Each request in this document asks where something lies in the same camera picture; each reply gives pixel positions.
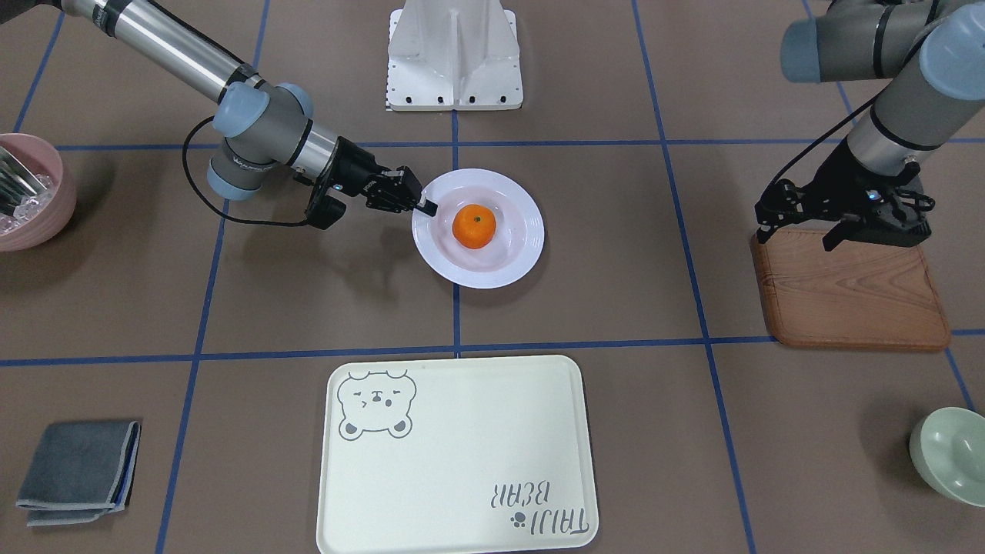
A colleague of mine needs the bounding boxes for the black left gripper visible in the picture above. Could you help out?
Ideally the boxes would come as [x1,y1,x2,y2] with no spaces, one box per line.
[754,143,936,252]

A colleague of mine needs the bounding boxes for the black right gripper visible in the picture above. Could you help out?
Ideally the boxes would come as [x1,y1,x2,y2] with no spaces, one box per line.
[327,137,439,217]

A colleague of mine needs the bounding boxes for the orange fruit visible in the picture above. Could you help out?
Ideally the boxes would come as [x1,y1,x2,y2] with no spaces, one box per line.
[452,204,497,250]

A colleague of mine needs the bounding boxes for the white round plate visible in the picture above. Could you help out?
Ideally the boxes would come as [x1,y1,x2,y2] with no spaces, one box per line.
[412,169,546,289]

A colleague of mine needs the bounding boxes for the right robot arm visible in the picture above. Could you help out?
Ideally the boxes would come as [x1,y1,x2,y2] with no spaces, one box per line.
[52,1,439,230]

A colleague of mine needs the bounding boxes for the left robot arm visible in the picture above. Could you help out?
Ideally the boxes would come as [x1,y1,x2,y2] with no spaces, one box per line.
[754,1,984,252]

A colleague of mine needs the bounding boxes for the cream bear serving tray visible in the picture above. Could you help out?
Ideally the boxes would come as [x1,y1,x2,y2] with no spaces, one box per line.
[316,355,600,553]

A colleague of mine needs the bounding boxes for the wooden cutting board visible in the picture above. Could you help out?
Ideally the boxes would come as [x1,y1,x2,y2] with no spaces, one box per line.
[750,229,951,352]

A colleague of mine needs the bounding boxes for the green ceramic bowl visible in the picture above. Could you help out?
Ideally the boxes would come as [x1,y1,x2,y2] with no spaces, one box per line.
[908,407,984,508]

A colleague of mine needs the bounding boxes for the pink bowl with utensils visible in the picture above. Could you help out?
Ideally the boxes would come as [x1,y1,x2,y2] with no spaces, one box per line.
[1,133,78,252]

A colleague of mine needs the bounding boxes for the folded grey cloth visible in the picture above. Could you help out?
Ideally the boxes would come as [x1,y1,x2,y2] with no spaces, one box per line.
[15,420,142,527]

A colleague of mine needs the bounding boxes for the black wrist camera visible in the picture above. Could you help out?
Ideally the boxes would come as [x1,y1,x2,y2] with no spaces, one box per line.
[305,189,347,230]

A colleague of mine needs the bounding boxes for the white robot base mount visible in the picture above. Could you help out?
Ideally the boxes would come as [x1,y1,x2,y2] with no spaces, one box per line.
[385,1,524,112]

